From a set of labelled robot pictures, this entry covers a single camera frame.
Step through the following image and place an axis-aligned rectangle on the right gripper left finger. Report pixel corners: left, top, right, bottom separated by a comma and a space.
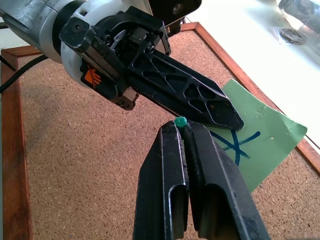
132, 120, 190, 240

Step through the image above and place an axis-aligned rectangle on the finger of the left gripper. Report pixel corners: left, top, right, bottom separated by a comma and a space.
126, 44, 245, 132

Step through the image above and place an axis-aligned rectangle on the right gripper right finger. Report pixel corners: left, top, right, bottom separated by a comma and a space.
183, 123, 272, 240

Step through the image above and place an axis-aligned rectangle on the green pushpin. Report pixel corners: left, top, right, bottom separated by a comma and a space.
174, 116, 188, 130

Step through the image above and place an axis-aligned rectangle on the green note with blue cross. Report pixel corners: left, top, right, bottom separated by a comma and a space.
209, 78, 308, 193

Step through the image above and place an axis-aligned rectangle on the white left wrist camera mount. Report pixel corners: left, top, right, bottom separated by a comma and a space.
53, 0, 203, 89

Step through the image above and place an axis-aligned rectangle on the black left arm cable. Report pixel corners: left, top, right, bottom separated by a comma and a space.
0, 54, 50, 94

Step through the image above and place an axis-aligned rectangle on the cork board with wooden frame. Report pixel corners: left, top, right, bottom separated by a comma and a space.
0, 21, 320, 240

